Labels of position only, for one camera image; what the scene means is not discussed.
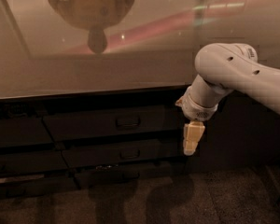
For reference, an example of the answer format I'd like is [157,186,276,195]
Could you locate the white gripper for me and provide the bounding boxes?
[175,87,217,156]

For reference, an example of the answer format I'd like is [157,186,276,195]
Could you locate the dark top drawer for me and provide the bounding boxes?
[44,105,184,141]

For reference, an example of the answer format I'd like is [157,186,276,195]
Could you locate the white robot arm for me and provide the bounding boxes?
[175,43,280,156]

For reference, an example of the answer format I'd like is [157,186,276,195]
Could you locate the dark bottom drawer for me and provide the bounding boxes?
[75,161,185,189]

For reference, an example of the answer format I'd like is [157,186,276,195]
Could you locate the dark right cabinet door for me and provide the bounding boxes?
[186,91,280,173]

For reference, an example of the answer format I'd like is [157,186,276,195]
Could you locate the dark left cabinet drawers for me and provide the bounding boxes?
[0,101,78,201]

